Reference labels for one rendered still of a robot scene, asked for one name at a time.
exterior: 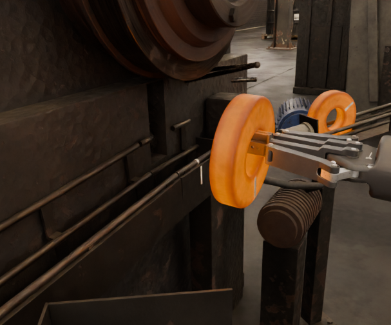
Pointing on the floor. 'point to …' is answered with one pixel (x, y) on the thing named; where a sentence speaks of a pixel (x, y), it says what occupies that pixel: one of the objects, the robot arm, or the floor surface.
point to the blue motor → (291, 113)
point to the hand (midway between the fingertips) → (245, 140)
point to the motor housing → (285, 252)
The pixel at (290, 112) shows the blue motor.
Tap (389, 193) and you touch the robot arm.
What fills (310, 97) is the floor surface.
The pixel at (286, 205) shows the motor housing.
